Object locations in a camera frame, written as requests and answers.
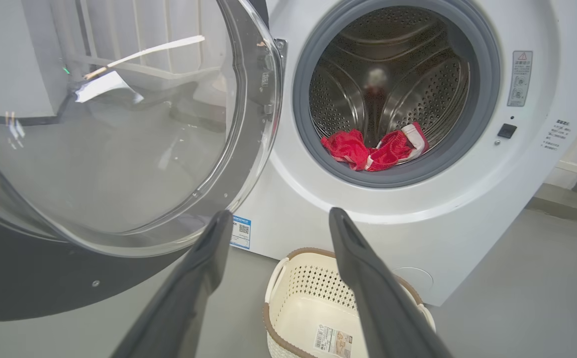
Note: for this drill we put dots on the blue energy label sticker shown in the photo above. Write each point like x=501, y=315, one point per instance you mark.
x=241, y=232

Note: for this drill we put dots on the black rectangular block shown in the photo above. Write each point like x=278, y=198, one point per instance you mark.
x=507, y=131

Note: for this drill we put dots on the small printed text sticker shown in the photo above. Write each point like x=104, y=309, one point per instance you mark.
x=557, y=134

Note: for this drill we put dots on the round drain filter cover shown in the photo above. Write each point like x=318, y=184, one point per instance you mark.
x=415, y=278

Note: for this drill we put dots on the printed product label with barcode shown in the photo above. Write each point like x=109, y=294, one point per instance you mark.
x=332, y=341

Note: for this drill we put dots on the white front-load washing machine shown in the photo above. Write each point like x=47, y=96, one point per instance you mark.
x=467, y=223

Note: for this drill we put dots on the red garment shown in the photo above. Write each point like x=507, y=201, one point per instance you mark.
x=353, y=149

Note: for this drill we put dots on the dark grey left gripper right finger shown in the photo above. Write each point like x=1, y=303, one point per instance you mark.
x=383, y=308

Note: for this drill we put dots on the grey warning sticker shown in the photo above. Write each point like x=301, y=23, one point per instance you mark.
x=520, y=78

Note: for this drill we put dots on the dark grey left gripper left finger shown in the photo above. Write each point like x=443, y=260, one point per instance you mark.
x=184, y=298

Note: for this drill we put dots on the cream basket with brown rim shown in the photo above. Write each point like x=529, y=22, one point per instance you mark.
x=308, y=303

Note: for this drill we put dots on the black-rimmed glass washer door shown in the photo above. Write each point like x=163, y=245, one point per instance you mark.
x=119, y=149

